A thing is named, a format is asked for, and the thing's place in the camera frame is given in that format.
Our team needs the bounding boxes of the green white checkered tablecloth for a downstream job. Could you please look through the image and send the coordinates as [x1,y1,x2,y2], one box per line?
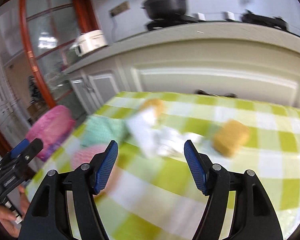
[25,90,300,240]

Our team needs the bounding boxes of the person's left hand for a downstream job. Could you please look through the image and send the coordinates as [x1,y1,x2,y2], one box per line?
[0,185,30,238]

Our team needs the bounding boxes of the white tall wall cabinets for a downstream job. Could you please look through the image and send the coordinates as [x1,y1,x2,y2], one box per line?
[0,59,30,146]

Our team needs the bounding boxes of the black cooking pot with lid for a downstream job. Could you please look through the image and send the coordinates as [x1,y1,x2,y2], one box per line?
[141,0,187,20]

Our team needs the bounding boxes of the white lower kitchen cabinets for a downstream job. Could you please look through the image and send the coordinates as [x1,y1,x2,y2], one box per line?
[65,38,300,113]

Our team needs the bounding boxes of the white foam sleeve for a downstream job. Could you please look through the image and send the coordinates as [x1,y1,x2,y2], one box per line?
[125,107,159,158]

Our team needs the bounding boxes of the black gas stove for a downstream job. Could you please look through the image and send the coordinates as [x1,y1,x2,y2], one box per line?
[145,10,289,32]

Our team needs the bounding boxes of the pink-bagged trash bin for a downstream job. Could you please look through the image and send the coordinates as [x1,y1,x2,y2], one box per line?
[25,105,76,162]

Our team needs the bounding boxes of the gold wall power outlet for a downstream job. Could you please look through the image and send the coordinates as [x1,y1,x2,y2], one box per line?
[109,1,130,17]

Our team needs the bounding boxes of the green patterned cleaning cloth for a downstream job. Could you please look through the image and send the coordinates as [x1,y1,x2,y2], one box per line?
[81,114,129,147]

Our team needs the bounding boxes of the white electric rice cooker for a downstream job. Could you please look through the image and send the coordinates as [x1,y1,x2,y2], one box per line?
[74,30,108,57]

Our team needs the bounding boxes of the yellow sponge piece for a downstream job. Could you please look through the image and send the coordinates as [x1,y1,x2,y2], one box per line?
[212,119,250,157]
[140,99,165,117]

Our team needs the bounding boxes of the red wooden glass sliding door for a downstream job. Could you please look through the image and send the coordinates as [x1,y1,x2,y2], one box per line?
[0,0,101,151]

